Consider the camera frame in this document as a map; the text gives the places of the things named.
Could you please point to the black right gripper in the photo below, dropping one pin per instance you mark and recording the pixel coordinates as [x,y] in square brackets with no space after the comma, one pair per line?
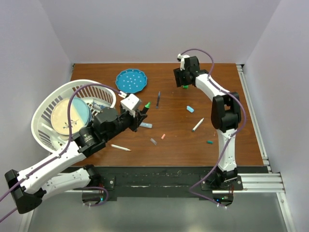
[178,73]

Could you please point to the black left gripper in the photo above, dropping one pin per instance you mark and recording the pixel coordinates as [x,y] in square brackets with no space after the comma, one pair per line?
[136,120]

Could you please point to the black green highlighter pen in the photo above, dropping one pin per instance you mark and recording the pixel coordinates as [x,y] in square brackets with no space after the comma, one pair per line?
[146,108]

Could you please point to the light blue highlighter pen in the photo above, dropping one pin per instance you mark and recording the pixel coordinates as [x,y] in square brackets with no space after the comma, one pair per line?
[146,125]

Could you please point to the light blue pen cap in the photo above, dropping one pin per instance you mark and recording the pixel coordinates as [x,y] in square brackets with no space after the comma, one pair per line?
[190,109]

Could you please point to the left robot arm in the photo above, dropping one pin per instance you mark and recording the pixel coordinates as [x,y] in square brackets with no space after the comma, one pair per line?
[30,187]

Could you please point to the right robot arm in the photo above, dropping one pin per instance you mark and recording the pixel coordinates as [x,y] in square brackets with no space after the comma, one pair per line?
[225,114]

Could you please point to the clear pen cap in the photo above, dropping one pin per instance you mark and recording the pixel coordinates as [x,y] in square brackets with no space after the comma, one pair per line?
[153,141]

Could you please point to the white orange marker pen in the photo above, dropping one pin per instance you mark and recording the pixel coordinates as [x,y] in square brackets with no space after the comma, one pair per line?
[120,147]

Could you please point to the blue ballpoint pen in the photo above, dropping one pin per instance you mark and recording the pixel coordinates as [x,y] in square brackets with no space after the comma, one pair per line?
[158,100]

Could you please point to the white teal marker pen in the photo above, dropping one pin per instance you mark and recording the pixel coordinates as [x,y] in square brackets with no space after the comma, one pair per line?
[197,125]

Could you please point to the blue white patterned dish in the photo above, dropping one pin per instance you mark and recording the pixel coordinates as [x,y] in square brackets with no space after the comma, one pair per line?
[99,104]

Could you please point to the teal dotted plate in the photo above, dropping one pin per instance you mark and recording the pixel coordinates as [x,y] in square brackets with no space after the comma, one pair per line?
[131,81]

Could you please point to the white plastic basket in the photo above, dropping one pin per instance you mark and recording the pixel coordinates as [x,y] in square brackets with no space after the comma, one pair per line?
[49,125]

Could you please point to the beige blue plate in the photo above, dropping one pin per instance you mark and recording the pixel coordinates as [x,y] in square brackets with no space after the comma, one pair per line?
[80,116]

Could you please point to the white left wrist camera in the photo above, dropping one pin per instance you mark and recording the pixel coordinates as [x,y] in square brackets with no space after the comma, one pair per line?
[131,104]

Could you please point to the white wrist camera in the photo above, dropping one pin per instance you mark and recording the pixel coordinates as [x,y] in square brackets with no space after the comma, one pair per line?
[131,104]
[181,58]

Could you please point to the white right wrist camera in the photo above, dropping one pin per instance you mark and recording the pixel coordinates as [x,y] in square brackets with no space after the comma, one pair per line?
[181,58]

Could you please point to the aluminium table frame rail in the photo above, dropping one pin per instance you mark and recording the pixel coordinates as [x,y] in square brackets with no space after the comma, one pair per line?
[270,182]

